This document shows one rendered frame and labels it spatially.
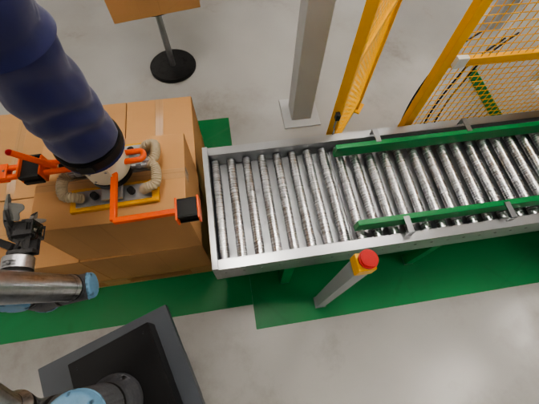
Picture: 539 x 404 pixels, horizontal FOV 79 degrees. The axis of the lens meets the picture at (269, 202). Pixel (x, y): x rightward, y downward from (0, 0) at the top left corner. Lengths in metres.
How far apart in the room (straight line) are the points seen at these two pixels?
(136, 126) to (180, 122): 0.26
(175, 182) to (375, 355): 1.56
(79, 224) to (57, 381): 0.58
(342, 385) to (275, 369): 0.39
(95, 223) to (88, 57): 2.37
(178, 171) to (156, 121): 0.77
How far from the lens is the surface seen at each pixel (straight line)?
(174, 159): 1.46
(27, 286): 1.06
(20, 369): 2.54
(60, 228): 1.48
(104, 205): 1.42
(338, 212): 1.78
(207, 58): 3.28
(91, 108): 1.13
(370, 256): 1.20
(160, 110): 2.19
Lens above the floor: 2.13
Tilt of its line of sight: 65 degrees down
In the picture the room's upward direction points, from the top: 4 degrees clockwise
